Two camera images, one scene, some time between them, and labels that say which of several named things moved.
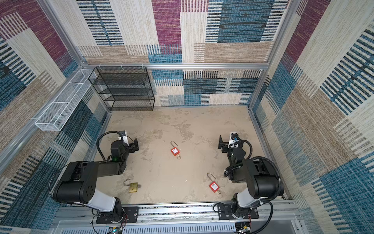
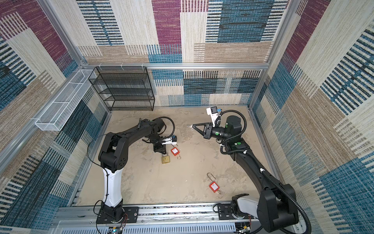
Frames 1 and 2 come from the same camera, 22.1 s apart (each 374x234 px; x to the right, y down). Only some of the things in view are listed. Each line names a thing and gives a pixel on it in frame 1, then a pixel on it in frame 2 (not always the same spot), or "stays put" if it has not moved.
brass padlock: x=133 y=186 to x=165 y=159
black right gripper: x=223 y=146 to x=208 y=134
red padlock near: x=213 y=186 stays put
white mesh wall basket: x=58 y=113 stays put
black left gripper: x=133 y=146 to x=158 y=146
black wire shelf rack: x=124 y=88 stays put
